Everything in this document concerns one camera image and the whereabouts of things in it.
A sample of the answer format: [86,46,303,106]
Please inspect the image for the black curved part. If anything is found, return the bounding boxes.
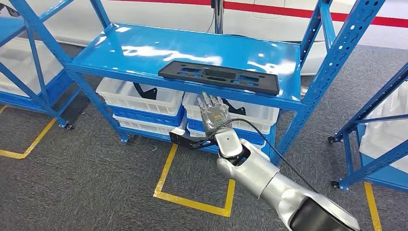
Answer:
[133,82,158,100]
[221,98,247,116]

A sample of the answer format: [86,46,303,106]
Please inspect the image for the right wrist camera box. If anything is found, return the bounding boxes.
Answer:
[169,127,220,151]

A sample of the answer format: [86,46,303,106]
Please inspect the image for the yellow floor tape marking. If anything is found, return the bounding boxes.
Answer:
[153,143,236,218]
[363,181,383,231]
[0,105,57,159]

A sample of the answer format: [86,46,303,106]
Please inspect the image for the black plastic frame part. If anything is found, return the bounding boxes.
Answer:
[158,60,280,96]

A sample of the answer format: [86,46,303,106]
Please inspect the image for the translucent white bin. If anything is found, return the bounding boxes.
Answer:
[359,81,408,174]
[0,38,64,98]

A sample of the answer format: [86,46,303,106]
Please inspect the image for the red barrier belt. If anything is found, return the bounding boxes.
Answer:
[224,0,408,29]
[105,0,213,6]

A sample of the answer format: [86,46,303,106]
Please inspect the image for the chrome stanchion post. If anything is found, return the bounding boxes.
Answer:
[210,0,225,34]

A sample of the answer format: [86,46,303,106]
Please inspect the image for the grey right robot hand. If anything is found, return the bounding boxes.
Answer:
[196,91,233,136]

